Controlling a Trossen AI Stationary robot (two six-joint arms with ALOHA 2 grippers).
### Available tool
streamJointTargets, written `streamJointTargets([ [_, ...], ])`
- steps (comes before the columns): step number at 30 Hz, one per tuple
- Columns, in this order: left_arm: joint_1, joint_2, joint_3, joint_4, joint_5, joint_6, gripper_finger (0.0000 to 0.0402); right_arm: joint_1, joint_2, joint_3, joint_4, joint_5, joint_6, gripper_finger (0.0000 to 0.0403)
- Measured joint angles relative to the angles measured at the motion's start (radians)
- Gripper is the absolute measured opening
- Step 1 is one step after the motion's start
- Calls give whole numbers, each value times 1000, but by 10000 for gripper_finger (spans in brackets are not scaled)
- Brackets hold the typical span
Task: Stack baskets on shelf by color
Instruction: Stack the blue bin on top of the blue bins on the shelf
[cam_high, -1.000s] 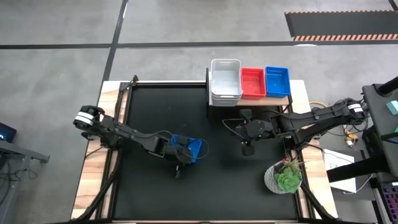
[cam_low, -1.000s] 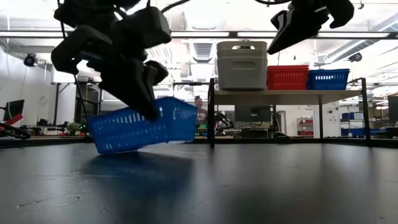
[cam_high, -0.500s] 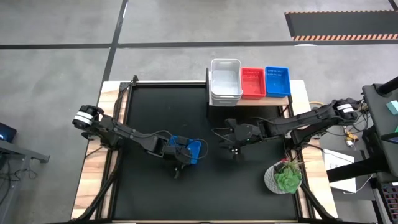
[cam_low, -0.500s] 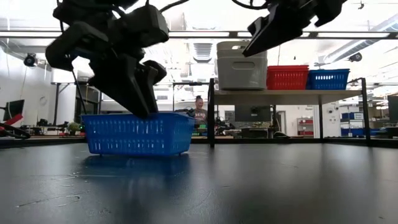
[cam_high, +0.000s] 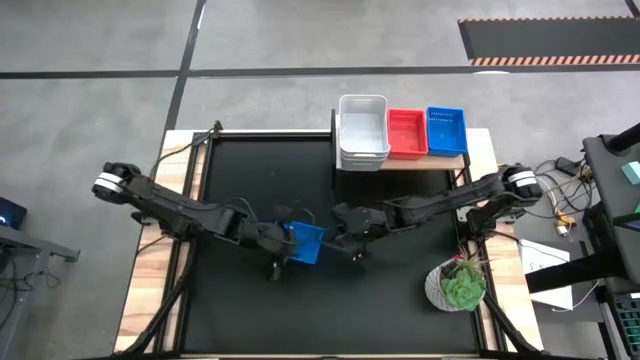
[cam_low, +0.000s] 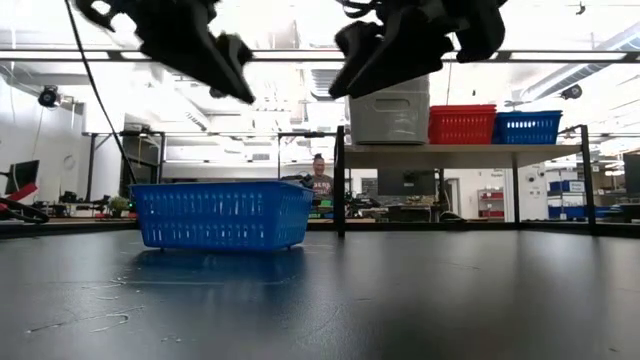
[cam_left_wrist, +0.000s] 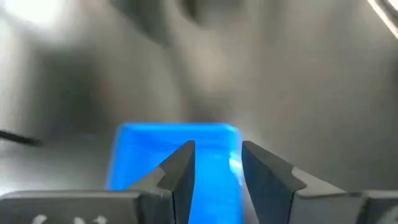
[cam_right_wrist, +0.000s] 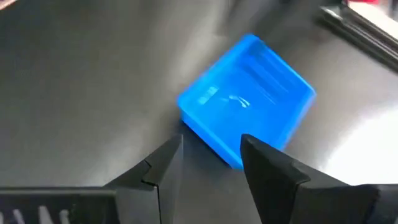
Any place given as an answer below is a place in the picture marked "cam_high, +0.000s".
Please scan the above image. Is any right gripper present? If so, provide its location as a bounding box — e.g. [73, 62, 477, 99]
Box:
[320, 202, 397, 251]

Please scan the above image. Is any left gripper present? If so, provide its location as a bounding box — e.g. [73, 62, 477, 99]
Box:
[243, 218, 301, 257]

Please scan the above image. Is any blue slotted plastic basket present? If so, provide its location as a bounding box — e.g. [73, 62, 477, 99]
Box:
[425, 105, 469, 158]
[282, 220, 327, 266]

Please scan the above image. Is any red slotted plastic basket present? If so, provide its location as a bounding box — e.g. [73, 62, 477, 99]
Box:
[386, 107, 430, 161]

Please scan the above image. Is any black table mat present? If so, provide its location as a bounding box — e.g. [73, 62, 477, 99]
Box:
[182, 132, 481, 355]

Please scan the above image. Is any succulent in white pot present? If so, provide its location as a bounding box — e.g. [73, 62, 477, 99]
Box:
[423, 252, 494, 314]

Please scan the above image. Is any black power adapter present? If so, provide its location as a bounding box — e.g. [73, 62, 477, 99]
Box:
[554, 156, 582, 177]

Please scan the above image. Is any grey metal desk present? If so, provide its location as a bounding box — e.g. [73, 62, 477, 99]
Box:
[0, 224, 81, 360]

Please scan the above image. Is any black side desk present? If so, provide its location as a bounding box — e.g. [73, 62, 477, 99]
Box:
[581, 122, 640, 286]

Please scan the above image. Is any black screen with blue light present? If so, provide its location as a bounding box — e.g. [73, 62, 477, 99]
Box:
[0, 196, 29, 231]

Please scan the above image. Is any computer monitor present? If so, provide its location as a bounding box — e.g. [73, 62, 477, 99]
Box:
[612, 211, 640, 233]

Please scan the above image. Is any hazard-striped floor mat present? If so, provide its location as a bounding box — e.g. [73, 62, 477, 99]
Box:
[457, 16, 640, 67]

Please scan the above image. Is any teal block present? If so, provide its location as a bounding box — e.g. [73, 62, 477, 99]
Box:
[620, 160, 640, 186]

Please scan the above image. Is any thin black cable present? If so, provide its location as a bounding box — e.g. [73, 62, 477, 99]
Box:
[149, 121, 224, 177]

